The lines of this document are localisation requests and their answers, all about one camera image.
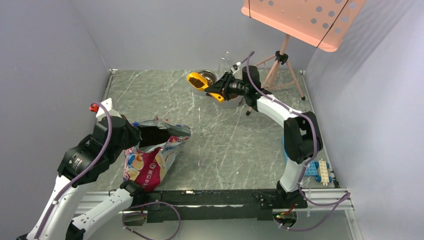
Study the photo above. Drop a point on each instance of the white toy brick car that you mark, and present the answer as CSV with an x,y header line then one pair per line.
x,y
323,177

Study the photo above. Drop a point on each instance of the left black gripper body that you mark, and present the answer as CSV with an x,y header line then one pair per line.
x,y
130,140

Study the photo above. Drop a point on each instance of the colourful pet food bag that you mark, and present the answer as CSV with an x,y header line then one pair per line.
x,y
148,162

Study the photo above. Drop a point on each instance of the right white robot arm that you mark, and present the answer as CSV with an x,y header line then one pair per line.
x,y
301,133

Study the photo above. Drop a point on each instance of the pink music stand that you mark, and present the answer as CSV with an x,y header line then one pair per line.
x,y
319,23

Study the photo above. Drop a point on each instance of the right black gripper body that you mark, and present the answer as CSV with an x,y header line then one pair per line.
x,y
236,88

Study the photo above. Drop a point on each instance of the blue building base plate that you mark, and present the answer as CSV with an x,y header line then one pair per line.
x,y
311,170

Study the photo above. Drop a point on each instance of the brown pet food kibble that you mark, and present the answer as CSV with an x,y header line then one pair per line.
x,y
196,83

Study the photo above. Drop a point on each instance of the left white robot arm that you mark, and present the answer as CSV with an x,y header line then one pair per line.
x,y
77,173

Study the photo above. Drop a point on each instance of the yellow plastic scoop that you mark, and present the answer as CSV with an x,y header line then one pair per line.
x,y
204,80

